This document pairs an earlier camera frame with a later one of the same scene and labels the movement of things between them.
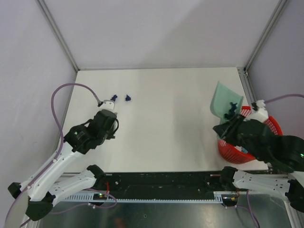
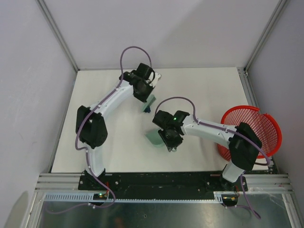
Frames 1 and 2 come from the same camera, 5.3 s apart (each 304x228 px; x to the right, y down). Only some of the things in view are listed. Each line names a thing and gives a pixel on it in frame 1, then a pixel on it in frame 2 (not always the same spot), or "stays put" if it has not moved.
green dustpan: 225,102 → 155,137
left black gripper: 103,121 → 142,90
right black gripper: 225,130 → 171,144
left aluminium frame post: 51,21 stays put
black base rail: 162,185 stays put
